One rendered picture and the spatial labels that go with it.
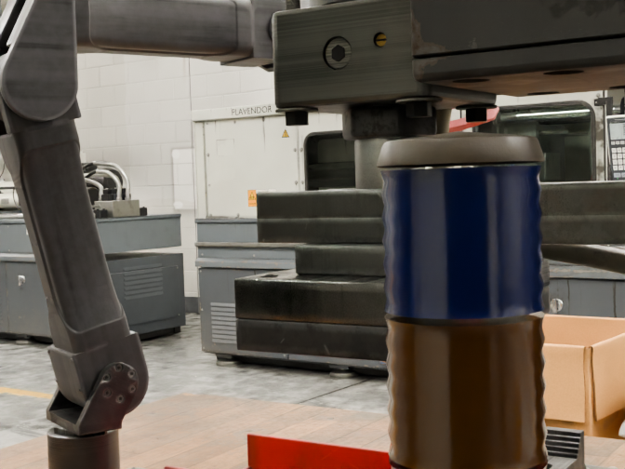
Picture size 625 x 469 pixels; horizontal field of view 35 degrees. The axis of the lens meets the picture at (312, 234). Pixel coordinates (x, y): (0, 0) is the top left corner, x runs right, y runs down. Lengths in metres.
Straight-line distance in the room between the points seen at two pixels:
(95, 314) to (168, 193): 8.67
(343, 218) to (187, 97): 8.90
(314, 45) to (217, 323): 6.11
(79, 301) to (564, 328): 2.64
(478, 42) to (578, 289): 4.85
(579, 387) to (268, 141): 3.82
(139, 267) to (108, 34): 6.82
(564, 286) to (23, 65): 4.61
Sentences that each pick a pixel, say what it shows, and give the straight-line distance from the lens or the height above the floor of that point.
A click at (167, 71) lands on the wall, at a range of 9.57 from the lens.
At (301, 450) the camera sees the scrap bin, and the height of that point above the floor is 0.95.
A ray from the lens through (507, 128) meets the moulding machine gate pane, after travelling 5.38.
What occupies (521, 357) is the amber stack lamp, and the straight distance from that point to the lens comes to 0.23.
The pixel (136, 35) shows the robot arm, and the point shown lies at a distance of 0.91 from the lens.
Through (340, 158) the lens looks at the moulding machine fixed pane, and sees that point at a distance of 5.95.
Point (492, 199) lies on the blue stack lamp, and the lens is 0.22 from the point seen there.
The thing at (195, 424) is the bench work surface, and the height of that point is 0.90.
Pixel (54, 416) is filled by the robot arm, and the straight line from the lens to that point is 0.94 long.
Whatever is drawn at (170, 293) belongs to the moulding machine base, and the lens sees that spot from 7.96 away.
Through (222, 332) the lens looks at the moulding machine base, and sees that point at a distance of 6.57.
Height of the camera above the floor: 1.19
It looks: 3 degrees down
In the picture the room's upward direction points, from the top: 2 degrees counter-clockwise
